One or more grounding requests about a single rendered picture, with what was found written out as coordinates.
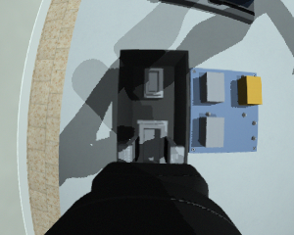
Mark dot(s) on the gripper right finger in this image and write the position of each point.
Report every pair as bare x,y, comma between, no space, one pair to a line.
176,154

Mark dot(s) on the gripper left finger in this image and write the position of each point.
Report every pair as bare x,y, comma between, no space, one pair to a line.
129,152

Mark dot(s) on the yellow rectangular block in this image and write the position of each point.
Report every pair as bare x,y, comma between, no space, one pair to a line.
250,91

